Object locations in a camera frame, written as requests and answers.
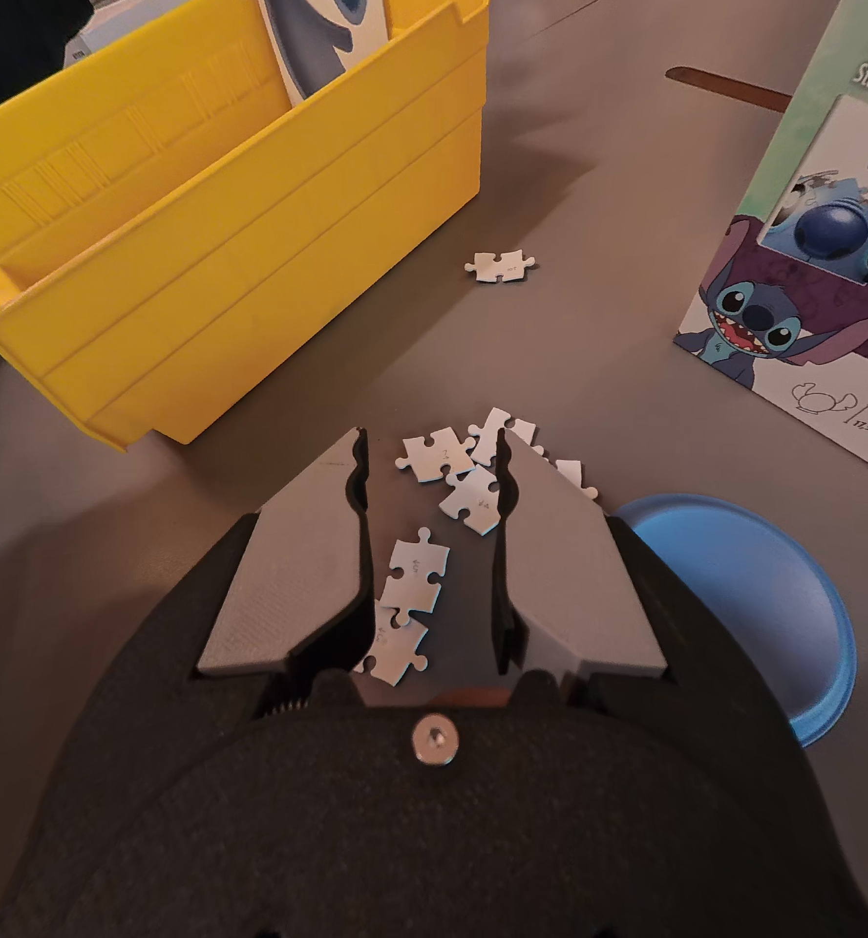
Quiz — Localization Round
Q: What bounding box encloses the blue round plastic dish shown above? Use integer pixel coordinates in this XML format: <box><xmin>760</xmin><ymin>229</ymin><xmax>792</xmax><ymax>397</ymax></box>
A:
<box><xmin>613</xmin><ymin>493</ymin><xmax>858</xmax><ymax>748</ymax></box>

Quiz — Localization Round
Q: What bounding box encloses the puzzle piece cluster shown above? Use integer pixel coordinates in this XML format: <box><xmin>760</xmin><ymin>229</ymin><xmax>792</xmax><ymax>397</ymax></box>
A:
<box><xmin>353</xmin><ymin>406</ymin><xmax>599</xmax><ymax>686</ymax></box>

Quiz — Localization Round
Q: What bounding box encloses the yellow plastic bin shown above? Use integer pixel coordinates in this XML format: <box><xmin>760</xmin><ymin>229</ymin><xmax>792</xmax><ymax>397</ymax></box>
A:
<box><xmin>0</xmin><ymin>0</ymin><xmax>489</xmax><ymax>451</ymax></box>

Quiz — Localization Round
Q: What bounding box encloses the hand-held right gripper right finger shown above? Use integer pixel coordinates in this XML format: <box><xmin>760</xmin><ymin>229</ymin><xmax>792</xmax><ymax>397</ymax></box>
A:
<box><xmin>492</xmin><ymin>428</ymin><xmax>668</xmax><ymax>677</ymax></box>

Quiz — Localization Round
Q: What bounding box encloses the person's left forearm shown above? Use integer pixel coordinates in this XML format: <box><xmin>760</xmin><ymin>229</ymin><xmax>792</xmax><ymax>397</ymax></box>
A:
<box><xmin>0</xmin><ymin>0</ymin><xmax>94</xmax><ymax>111</ymax></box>

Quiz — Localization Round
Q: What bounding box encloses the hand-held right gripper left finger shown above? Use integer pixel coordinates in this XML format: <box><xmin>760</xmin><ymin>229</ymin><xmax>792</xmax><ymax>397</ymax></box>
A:
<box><xmin>198</xmin><ymin>428</ymin><xmax>375</xmax><ymax>675</ymax></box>

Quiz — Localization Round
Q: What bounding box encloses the white card with blue ears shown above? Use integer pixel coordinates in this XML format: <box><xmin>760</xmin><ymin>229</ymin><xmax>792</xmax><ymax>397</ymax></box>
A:
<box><xmin>258</xmin><ymin>0</ymin><xmax>394</xmax><ymax>104</ymax></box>

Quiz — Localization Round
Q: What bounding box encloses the cartoon printed puzzle box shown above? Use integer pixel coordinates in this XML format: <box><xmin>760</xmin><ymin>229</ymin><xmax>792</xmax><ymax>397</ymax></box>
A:
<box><xmin>673</xmin><ymin>0</ymin><xmax>868</xmax><ymax>485</ymax></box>

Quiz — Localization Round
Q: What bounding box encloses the joined puzzle piece pair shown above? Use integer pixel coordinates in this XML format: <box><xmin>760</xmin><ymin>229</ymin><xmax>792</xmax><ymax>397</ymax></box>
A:
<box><xmin>465</xmin><ymin>251</ymin><xmax>539</xmax><ymax>283</ymax></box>

